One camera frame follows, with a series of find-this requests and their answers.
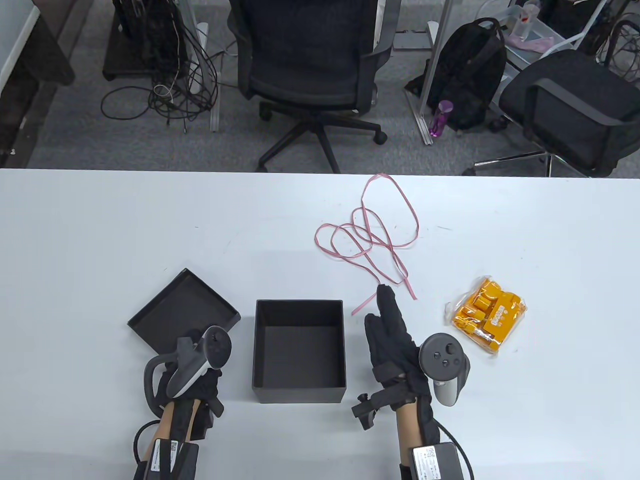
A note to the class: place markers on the person's right forearm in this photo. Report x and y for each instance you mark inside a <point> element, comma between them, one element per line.
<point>407,430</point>

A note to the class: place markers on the person's left hand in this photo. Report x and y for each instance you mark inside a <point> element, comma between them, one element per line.
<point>200,387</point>

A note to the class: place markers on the grey left hand controller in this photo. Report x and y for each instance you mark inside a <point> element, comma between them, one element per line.
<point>215,345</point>

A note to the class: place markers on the white power strip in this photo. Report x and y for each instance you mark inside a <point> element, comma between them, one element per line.
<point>202,31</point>

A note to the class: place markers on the pink cloth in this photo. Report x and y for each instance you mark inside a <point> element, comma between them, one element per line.
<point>535,44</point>

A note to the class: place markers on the black left wrist bracket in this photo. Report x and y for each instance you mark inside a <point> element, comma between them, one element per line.
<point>204,425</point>

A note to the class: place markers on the person's right hand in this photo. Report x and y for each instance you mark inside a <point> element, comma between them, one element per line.
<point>395,345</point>

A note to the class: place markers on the grey hand controller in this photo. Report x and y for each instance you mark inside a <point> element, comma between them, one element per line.
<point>215,345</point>
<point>440,352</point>

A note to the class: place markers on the dark desk with white top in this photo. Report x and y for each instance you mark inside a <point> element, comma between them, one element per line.
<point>45,55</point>

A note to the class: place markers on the black right wrist bracket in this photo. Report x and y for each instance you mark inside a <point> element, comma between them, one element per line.
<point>364,414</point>

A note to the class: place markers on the person's left forearm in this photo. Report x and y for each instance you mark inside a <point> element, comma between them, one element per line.
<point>167,425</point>

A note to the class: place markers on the purple water bottle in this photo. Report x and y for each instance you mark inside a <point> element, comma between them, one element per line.
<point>441,120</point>

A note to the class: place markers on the grey right hand controller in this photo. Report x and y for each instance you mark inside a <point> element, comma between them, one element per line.
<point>440,352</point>

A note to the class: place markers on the black gift box base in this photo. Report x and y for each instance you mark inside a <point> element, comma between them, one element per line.
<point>300,350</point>

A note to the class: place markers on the orange toy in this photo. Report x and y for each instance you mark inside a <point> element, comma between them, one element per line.
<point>487,315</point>

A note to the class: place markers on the black wrist bracket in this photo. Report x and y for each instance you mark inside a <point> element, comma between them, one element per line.
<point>204,425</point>
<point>364,414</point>

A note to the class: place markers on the black computer tower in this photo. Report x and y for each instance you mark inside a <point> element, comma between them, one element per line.
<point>135,50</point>

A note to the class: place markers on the black mesh office chair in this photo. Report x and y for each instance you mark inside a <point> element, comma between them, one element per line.
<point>310,60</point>

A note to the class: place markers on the black gift box lid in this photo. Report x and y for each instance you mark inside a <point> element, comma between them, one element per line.
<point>185,310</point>

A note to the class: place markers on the clear plastic bin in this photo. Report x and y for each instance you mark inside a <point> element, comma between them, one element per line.
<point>542,32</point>

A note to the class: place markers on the pink bow ribbon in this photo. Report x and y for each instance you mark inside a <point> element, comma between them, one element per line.
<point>414,295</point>

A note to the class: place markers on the black chair with chrome base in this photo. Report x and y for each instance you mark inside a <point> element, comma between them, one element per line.
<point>565,100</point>

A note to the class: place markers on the black backpack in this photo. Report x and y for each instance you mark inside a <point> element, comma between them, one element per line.
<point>470,70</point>

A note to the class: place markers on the white desk leg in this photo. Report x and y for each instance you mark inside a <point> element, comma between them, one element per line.
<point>440,35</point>
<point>215,117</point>

